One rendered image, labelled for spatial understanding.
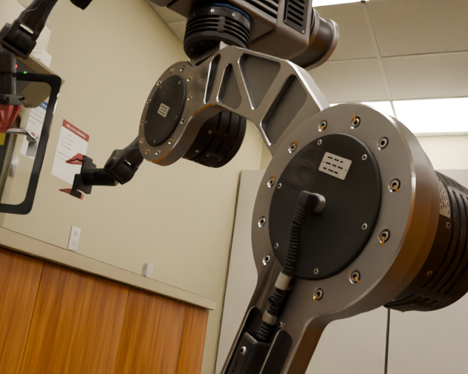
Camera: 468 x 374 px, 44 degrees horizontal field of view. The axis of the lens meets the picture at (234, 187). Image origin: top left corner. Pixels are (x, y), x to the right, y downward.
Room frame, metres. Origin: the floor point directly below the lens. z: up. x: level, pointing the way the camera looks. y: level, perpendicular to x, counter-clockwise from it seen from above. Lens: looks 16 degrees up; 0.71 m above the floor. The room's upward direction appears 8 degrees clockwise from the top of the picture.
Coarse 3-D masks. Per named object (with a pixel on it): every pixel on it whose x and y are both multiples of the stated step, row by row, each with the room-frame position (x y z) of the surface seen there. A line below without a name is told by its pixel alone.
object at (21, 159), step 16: (16, 80) 1.47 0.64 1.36; (32, 80) 1.47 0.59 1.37; (48, 80) 1.46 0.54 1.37; (32, 96) 1.46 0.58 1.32; (48, 96) 1.46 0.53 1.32; (32, 112) 1.46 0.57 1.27; (48, 112) 1.46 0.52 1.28; (32, 128) 1.46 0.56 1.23; (48, 128) 1.46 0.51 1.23; (16, 144) 1.47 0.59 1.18; (32, 144) 1.46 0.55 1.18; (0, 160) 1.47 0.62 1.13; (16, 160) 1.46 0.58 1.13; (32, 160) 1.46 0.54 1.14; (0, 176) 1.47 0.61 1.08; (16, 176) 1.46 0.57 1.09; (32, 176) 1.46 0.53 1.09; (0, 192) 1.47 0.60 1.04; (16, 192) 1.46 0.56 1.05; (32, 192) 1.46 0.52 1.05; (0, 208) 1.47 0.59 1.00; (16, 208) 1.46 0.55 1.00
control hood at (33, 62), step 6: (0, 30) 1.47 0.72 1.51; (30, 54) 1.59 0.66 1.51; (24, 60) 1.59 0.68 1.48; (30, 60) 1.60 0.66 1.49; (36, 60) 1.62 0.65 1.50; (30, 66) 1.62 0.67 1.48; (36, 66) 1.63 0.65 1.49; (42, 66) 1.64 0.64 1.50; (36, 72) 1.65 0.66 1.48; (42, 72) 1.66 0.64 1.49; (48, 72) 1.67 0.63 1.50; (54, 72) 1.69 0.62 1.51
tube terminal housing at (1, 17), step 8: (0, 0) 1.58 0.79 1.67; (8, 0) 1.60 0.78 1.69; (0, 8) 1.59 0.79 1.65; (8, 8) 1.61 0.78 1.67; (16, 8) 1.64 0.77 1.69; (24, 8) 1.67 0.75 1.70; (0, 16) 1.59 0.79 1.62; (8, 16) 1.62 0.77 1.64; (16, 16) 1.65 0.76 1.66; (0, 24) 1.60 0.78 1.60; (32, 32) 1.72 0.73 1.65; (48, 32) 1.78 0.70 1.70; (40, 40) 1.76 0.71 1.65; (40, 48) 1.77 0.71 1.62; (0, 216) 1.77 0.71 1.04; (0, 224) 1.78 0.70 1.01
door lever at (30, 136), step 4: (8, 128) 1.42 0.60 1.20; (12, 128) 1.42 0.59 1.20; (16, 128) 1.41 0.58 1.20; (20, 128) 1.41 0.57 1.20; (24, 128) 1.41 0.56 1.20; (4, 132) 1.42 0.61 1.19; (8, 132) 1.42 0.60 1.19; (12, 132) 1.42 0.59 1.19; (16, 132) 1.42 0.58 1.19; (20, 132) 1.41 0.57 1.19; (24, 132) 1.41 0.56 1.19; (28, 132) 1.43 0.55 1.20; (28, 136) 1.44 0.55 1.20; (32, 136) 1.45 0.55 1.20; (28, 140) 1.46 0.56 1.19; (32, 140) 1.46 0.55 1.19
